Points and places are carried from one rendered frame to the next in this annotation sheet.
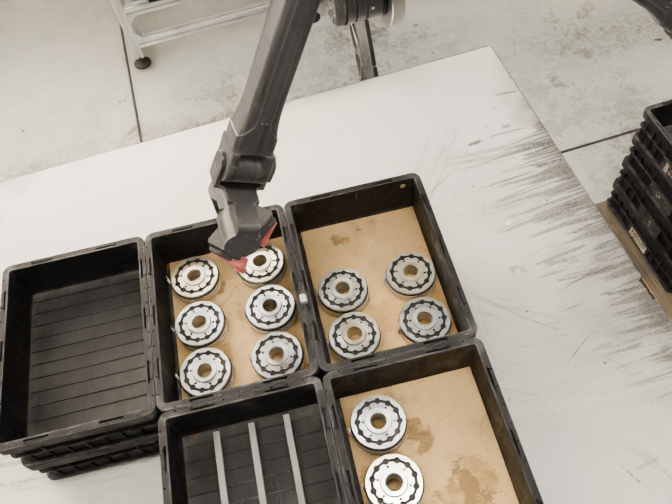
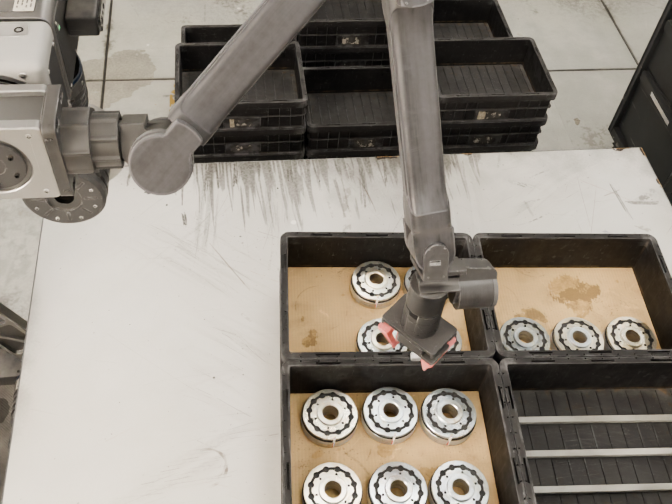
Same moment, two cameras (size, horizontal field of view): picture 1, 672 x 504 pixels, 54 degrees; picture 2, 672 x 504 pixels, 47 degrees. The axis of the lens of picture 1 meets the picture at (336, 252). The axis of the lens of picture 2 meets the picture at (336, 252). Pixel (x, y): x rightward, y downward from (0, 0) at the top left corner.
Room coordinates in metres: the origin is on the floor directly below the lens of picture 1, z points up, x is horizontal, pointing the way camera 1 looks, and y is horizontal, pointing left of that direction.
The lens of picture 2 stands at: (0.83, 0.80, 2.14)
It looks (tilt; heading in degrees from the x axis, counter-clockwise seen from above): 52 degrees down; 266
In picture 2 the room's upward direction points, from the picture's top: 7 degrees clockwise
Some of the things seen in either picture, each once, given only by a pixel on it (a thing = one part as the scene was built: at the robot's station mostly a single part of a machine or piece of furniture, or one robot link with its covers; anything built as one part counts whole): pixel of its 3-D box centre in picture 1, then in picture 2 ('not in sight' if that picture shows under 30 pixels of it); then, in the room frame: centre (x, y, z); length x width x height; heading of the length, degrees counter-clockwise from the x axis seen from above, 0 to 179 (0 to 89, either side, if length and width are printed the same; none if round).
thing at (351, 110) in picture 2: not in sight; (357, 132); (0.68, -1.18, 0.31); 0.40 x 0.30 x 0.34; 9
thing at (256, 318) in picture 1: (270, 306); (390, 411); (0.65, 0.15, 0.86); 0.10 x 0.10 x 0.01
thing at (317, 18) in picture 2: not in sight; (344, 48); (0.73, -1.57, 0.37); 0.40 x 0.30 x 0.45; 9
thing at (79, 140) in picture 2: not in sight; (88, 140); (1.11, 0.10, 1.45); 0.09 x 0.08 x 0.12; 99
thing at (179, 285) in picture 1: (194, 276); (332, 490); (0.76, 0.31, 0.86); 0.10 x 0.10 x 0.01
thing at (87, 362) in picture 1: (86, 347); not in sight; (0.63, 0.53, 0.87); 0.40 x 0.30 x 0.11; 5
